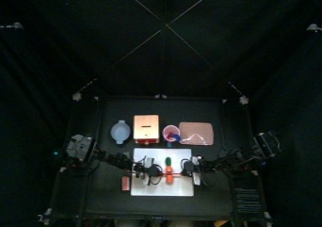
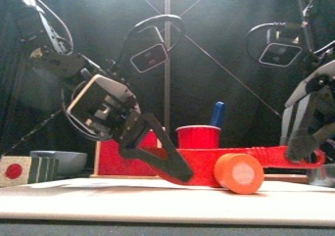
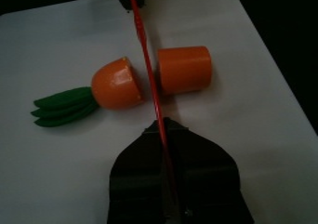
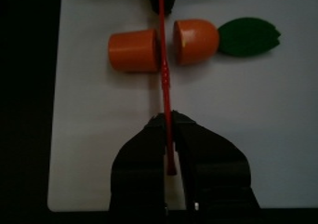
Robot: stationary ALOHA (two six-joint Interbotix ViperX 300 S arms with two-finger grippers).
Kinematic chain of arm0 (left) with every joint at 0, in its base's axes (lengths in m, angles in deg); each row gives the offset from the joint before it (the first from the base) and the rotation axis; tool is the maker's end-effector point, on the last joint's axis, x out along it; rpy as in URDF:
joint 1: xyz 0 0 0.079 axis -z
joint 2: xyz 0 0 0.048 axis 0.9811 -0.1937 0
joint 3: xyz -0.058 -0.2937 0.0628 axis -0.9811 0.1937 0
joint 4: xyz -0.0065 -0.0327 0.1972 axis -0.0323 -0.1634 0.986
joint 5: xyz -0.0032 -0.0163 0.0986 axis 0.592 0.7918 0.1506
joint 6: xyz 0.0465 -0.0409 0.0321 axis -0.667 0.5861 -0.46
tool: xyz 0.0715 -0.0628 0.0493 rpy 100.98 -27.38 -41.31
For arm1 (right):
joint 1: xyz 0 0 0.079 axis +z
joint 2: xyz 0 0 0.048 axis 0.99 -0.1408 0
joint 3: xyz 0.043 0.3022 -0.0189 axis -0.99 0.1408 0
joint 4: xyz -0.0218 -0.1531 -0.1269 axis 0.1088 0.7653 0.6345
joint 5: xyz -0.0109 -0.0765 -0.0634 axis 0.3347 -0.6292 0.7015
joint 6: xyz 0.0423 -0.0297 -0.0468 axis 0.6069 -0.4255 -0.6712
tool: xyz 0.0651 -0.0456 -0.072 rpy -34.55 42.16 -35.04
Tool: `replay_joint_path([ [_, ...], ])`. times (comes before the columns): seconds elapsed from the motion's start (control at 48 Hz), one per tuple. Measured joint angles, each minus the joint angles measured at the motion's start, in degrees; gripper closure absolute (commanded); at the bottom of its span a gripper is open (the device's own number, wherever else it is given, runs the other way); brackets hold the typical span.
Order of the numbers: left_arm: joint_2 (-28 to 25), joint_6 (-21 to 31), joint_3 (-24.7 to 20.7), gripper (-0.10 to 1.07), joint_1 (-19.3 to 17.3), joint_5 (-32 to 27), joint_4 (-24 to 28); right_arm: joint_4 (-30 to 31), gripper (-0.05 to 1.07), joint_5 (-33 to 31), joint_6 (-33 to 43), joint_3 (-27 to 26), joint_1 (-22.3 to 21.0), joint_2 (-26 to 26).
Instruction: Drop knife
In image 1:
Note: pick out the white toy knife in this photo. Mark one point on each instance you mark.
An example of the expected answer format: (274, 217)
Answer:
(196, 180)

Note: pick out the light blue bowl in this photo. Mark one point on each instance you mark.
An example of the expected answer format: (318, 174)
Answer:
(120, 132)

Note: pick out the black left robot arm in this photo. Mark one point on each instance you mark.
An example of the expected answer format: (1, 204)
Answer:
(110, 158)

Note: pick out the small orange block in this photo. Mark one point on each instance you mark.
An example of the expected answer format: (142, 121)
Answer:
(126, 183)

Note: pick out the thin diagonal brace rod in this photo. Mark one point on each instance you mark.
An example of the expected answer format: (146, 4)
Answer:
(184, 42)
(142, 44)

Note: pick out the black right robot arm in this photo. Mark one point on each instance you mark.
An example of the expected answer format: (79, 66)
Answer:
(234, 158)

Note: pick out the orange wooden box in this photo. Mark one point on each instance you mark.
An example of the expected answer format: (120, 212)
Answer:
(146, 127)

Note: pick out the pink square tray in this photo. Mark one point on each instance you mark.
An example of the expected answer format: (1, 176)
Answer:
(196, 131)

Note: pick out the blue toy piece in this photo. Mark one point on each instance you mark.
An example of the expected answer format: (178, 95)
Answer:
(174, 138)

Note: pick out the pink cup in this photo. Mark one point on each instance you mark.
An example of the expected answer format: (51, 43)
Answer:
(168, 131)

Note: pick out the metal frame clamp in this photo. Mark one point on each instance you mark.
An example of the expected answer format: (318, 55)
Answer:
(313, 27)
(16, 25)
(243, 100)
(76, 96)
(159, 96)

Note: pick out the orange toy carrot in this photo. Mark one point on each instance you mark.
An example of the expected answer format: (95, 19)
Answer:
(168, 173)

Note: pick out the printed label sheet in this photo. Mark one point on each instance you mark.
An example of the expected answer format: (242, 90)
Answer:
(247, 202)

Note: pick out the white cutting board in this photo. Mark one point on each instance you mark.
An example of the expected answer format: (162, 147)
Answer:
(167, 188)

